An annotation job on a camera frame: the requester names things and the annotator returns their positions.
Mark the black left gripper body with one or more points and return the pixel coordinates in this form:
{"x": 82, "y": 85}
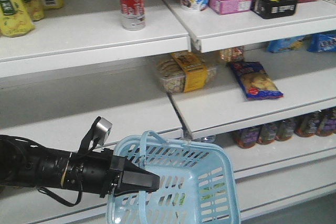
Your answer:
{"x": 100, "y": 173}

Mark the clear cookie box yellow label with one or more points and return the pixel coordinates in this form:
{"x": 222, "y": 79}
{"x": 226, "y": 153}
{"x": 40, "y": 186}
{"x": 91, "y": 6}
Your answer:
{"x": 184, "y": 71}

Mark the white shelf board top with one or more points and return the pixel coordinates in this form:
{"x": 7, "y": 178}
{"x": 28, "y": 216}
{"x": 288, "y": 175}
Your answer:
{"x": 88, "y": 32}

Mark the light blue plastic basket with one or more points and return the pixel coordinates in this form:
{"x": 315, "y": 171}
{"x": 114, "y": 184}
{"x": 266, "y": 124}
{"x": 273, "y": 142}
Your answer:
{"x": 197, "y": 183}

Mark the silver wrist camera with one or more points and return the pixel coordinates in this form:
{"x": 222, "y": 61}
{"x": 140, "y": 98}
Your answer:
{"x": 101, "y": 131}

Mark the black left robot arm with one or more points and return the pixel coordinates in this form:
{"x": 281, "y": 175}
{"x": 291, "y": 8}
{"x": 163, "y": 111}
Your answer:
{"x": 65, "y": 176}

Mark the pink snack box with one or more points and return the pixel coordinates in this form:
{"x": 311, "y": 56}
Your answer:
{"x": 223, "y": 7}

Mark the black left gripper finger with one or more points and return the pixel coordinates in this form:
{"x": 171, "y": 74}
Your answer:
{"x": 133, "y": 179}

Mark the blue cookie snack bag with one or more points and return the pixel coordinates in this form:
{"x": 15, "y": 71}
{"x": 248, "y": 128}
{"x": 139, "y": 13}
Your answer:
{"x": 254, "y": 81}

